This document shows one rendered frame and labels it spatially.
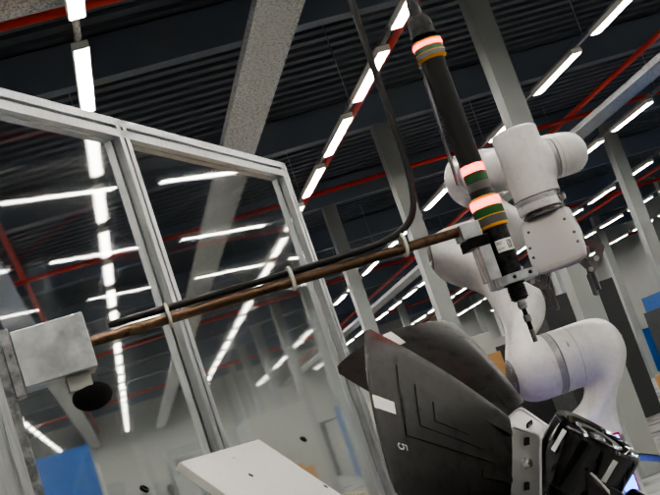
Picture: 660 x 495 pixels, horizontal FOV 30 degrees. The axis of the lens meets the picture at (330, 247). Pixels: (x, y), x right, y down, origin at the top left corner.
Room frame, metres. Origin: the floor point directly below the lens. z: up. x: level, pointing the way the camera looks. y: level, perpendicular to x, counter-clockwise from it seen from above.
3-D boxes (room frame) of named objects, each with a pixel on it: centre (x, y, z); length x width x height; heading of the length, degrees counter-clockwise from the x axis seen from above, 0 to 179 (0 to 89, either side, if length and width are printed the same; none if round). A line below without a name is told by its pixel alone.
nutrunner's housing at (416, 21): (1.70, -0.22, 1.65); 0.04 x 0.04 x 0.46
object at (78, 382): (1.53, 0.34, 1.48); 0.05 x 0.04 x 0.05; 107
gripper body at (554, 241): (2.18, -0.38, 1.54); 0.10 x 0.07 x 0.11; 72
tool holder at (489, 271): (1.70, -0.22, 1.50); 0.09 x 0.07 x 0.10; 107
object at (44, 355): (1.51, 0.37, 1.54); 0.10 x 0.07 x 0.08; 107
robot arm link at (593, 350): (2.38, -0.38, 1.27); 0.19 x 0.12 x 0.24; 100
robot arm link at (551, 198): (2.18, -0.38, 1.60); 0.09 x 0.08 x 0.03; 72
